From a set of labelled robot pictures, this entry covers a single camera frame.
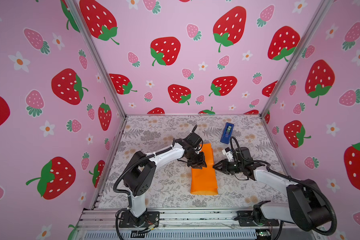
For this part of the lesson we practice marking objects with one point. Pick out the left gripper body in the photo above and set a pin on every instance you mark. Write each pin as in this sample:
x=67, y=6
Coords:
x=195, y=159

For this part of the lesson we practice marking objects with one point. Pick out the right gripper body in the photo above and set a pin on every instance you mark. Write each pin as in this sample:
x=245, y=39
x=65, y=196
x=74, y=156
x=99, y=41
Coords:
x=228, y=167

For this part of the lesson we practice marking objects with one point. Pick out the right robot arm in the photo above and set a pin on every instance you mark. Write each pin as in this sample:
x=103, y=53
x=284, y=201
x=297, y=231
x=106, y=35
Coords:
x=307, y=207

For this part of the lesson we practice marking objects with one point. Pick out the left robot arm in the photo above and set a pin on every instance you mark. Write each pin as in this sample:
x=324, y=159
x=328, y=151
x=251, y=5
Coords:
x=138, y=175

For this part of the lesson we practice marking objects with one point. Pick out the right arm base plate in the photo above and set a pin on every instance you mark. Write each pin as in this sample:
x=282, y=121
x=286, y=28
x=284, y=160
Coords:
x=253, y=219

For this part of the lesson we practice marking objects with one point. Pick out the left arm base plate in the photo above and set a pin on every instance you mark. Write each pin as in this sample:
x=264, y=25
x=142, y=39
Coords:
x=139, y=219

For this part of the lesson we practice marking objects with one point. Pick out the aluminium front rail frame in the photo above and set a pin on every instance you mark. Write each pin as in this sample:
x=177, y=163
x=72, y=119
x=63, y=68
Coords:
x=184, y=224

